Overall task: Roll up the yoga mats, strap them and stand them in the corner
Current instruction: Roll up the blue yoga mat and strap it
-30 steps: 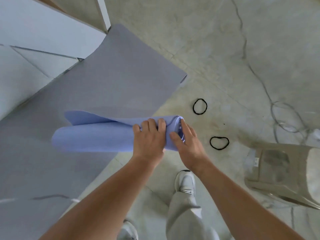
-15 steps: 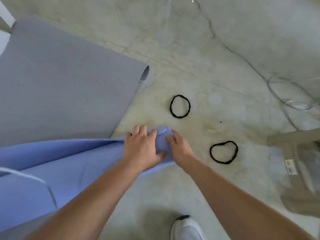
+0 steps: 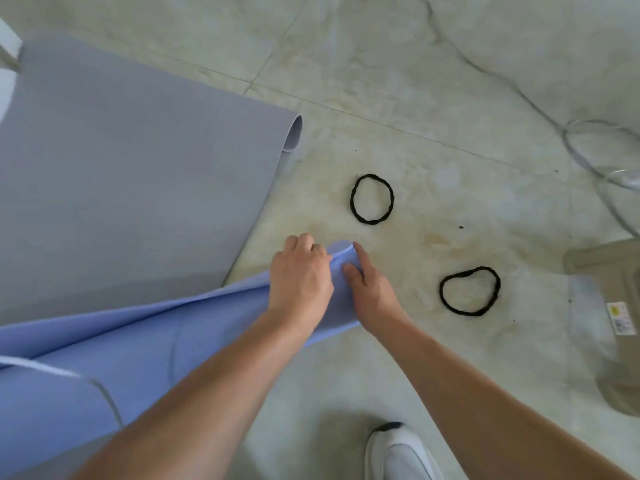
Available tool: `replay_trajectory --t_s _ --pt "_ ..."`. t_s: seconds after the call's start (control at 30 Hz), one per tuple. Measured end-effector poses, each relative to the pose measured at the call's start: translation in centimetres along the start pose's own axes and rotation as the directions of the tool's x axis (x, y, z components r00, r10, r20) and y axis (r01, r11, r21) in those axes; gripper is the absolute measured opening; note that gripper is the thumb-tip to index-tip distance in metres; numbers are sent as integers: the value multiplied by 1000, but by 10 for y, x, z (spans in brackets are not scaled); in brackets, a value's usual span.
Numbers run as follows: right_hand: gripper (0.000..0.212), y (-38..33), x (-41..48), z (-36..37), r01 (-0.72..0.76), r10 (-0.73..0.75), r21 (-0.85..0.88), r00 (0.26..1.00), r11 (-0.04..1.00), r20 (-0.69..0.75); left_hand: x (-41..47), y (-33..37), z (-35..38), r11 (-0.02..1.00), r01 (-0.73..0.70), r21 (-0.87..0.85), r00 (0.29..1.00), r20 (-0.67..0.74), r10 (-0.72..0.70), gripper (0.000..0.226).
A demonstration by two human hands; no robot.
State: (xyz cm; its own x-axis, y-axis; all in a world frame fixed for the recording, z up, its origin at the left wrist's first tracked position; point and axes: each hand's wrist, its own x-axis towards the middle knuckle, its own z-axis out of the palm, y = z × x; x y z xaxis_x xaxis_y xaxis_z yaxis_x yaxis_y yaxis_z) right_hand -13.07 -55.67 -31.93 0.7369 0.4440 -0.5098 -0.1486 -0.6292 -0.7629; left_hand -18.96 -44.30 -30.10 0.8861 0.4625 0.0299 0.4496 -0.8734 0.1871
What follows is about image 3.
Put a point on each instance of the person's left hand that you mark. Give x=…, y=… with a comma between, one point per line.
x=300, y=282

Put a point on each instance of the person's right hand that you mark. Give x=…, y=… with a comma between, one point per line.
x=372, y=299

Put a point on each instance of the person's right thumb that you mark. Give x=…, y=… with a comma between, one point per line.
x=351, y=274

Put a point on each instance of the person's left fingers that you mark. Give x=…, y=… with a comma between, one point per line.
x=306, y=244

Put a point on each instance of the blue foam mat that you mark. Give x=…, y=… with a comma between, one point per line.
x=150, y=344

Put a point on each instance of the person's left forearm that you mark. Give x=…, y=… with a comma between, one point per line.
x=200, y=394

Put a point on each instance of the person's right forearm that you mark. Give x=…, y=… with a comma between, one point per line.
x=475, y=404

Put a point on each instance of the white shoe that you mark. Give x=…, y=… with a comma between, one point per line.
x=397, y=454

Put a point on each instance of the grey foam mat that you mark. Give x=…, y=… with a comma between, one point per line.
x=125, y=184

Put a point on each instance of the beige plastic stool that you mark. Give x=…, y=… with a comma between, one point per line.
x=612, y=289

